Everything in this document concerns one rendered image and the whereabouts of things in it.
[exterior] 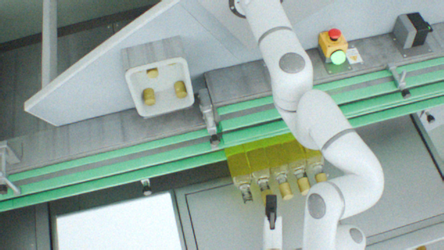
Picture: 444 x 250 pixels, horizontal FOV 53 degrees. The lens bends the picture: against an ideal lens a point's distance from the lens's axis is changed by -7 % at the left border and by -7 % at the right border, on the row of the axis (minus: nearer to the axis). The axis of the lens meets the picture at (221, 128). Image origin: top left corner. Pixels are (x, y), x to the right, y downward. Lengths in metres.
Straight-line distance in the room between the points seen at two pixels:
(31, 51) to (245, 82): 1.10
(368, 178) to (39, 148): 1.04
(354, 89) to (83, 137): 0.87
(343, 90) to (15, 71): 1.38
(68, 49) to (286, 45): 1.25
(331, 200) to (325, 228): 0.06
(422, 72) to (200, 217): 0.86
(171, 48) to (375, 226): 0.86
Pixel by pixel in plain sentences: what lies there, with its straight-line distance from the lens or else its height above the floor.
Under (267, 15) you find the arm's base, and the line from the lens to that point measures 1.14.
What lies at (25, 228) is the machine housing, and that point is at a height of 0.99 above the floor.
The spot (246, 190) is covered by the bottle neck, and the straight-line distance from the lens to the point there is 1.41.
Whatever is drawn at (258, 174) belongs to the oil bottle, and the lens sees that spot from 1.41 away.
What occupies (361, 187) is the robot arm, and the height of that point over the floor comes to 1.36.
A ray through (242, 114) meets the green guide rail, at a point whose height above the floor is 0.93.
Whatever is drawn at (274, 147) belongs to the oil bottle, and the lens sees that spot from 1.46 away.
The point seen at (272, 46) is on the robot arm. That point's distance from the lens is 1.08.
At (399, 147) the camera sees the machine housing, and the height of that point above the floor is 1.02.
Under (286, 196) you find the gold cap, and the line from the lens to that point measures 1.40.
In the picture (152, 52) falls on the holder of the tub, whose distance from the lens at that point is 1.31.
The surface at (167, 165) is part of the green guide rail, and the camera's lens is 1.52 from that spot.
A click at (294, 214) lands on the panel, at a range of 1.53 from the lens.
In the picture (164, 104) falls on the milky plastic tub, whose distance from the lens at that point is 1.46.
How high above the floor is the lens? 1.69
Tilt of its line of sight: 32 degrees down
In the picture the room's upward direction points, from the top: 164 degrees clockwise
